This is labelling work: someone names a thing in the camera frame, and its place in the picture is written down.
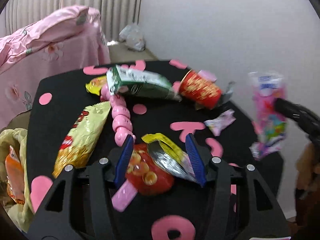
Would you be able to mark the orange snack bag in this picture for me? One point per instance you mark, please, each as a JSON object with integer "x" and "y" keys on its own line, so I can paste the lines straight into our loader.
{"x": 15, "y": 177}

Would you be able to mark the black pink tablecloth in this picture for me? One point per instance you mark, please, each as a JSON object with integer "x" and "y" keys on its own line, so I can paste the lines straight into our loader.
{"x": 236, "y": 202}

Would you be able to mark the pink cartoon snack bag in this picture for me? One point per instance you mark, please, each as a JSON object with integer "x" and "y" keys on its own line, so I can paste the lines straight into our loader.
{"x": 270, "y": 125}

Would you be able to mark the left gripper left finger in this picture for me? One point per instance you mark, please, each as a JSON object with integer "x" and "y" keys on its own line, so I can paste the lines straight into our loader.
{"x": 123, "y": 161}

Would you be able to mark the yellow trash bag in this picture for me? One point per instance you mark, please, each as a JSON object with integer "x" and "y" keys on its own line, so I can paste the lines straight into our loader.
{"x": 21, "y": 215}

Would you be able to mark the pink wafer wrapper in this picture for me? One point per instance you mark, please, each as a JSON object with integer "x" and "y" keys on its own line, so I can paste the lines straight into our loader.
{"x": 124, "y": 196}

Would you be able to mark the right hand brown sleeve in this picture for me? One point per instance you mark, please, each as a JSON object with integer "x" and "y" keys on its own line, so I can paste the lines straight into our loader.
{"x": 307, "y": 186}

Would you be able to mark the white plastic bag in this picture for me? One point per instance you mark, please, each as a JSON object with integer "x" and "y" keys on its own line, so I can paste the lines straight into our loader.
{"x": 133, "y": 37}

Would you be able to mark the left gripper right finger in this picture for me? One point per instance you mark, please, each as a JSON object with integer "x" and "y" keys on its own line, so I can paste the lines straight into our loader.
{"x": 195, "y": 159}

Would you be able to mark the pink small wrapper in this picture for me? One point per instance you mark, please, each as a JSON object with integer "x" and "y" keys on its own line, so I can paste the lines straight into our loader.
{"x": 218, "y": 124}

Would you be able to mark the pink toy caterpillar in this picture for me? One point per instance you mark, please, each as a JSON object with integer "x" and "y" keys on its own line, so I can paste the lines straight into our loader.
{"x": 121, "y": 124}

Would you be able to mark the yellow silver wrapper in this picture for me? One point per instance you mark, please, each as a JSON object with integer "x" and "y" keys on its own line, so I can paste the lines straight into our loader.
{"x": 168, "y": 156}

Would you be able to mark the silver torn wrapper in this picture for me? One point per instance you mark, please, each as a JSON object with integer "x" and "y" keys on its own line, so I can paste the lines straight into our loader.
{"x": 226, "y": 96}

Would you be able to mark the beige curtain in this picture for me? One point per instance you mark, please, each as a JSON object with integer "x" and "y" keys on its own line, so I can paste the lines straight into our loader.
{"x": 115, "y": 14}

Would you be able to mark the red paper cup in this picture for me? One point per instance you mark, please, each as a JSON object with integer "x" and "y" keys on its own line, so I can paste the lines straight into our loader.
{"x": 198, "y": 89}

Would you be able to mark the red snack packet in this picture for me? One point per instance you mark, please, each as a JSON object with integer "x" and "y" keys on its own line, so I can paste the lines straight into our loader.
{"x": 145, "y": 175}

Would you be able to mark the pink floral bed quilt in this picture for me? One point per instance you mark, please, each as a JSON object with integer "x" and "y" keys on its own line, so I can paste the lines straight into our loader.
{"x": 68, "y": 39}

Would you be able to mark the green white snack bag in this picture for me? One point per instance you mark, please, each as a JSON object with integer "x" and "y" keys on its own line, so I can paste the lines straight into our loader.
{"x": 139, "y": 83}

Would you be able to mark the yellow green chips bag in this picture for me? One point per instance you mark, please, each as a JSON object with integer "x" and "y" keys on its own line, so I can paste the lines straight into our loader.
{"x": 82, "y": 138}

